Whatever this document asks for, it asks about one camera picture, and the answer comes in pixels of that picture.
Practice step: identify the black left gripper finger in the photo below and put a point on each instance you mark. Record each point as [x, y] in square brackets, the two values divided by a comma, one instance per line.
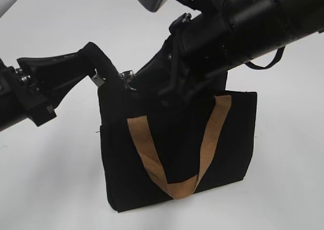
[97, 62]

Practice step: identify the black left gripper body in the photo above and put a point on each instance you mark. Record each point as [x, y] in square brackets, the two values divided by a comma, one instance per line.
[48, 81]

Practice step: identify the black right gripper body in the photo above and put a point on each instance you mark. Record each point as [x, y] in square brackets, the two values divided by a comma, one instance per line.
[170, 78]

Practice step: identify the silver main zipper pull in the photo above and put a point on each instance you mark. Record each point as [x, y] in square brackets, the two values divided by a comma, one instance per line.
[98, 80]

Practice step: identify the black canvas tote bag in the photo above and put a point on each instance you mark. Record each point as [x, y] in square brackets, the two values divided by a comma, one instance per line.
[152, 153]

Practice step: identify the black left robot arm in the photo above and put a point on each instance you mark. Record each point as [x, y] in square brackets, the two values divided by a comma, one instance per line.
[12, 92]

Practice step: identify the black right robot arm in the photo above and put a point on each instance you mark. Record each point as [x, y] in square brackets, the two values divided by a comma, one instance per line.
[225, 34]

